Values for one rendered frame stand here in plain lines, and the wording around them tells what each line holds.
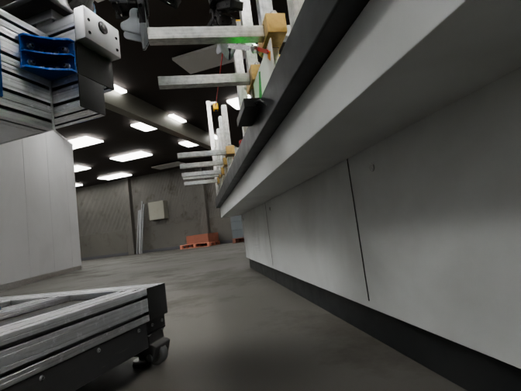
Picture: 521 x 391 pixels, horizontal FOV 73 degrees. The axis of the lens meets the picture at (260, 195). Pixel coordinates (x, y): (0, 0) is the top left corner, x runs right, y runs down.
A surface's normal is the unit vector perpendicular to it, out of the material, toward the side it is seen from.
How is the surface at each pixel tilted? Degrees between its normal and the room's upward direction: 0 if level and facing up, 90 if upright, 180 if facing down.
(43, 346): 90
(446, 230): 90
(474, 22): 180
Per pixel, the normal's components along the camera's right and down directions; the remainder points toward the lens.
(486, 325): -0.98, 0.11
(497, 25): 0.13, 0.99
